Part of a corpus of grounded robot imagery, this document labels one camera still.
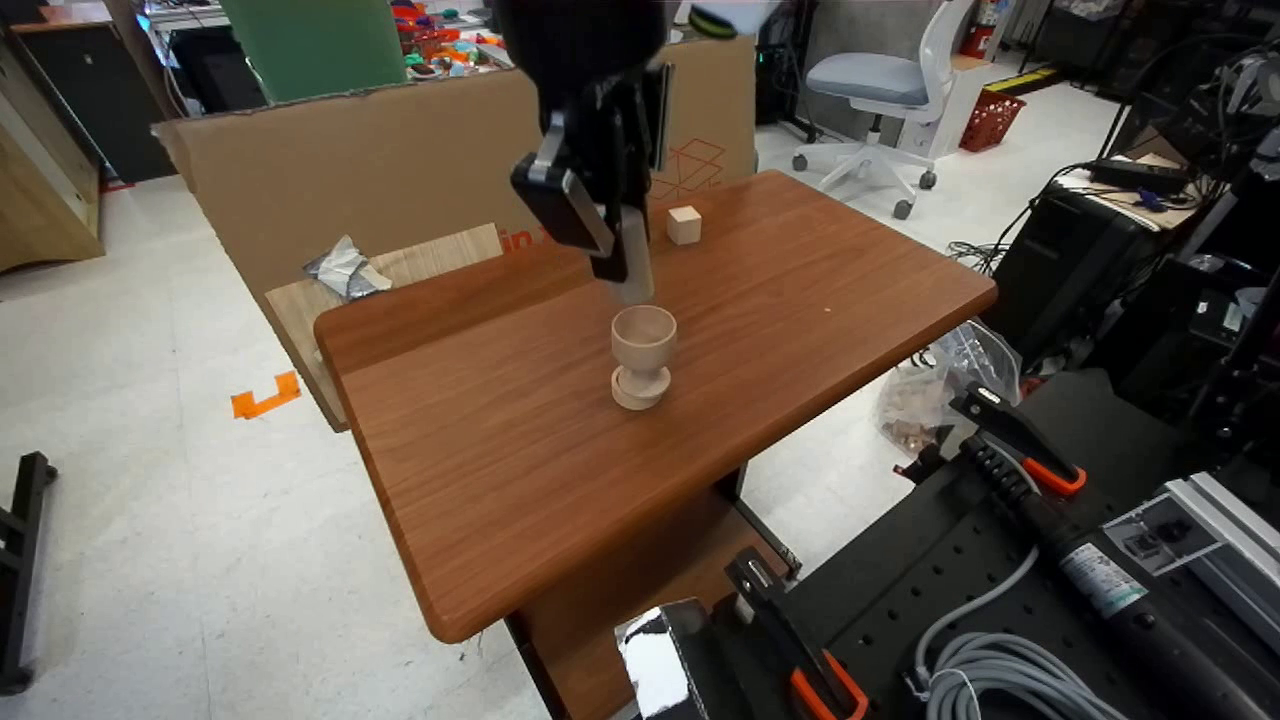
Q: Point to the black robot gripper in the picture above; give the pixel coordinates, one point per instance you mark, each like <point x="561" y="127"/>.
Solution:
<point x="595" y="160"/>

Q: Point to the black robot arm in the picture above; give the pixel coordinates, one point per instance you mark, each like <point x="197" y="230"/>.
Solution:
<point x="567" y="45"/>

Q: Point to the wooden goblet cup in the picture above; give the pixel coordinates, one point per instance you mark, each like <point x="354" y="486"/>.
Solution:
<point x="640" y="346"/>

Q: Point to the small wooden cube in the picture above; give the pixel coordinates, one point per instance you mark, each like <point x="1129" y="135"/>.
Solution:
<point x="684" y="224"/>

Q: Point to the large cardboard box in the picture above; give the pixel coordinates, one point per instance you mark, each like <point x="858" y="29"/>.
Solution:
<point x="399" y="168"/>

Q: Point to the white office chair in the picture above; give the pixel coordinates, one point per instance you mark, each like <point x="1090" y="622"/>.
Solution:
<point x="909" y="88"/>

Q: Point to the green board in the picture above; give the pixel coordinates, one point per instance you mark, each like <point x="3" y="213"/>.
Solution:
<point x="316" y="45"/>

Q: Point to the lower wooden table shelf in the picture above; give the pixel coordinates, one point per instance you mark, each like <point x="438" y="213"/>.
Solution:
<point x="567" y="634"/>

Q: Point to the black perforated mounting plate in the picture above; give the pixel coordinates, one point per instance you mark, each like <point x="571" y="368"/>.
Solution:
<point x="952" y="539"/>

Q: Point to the orange handled clamp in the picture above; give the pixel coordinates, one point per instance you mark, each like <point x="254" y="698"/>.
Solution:
<point x="1023" y="436"/>
<point x="819" y="677"/>

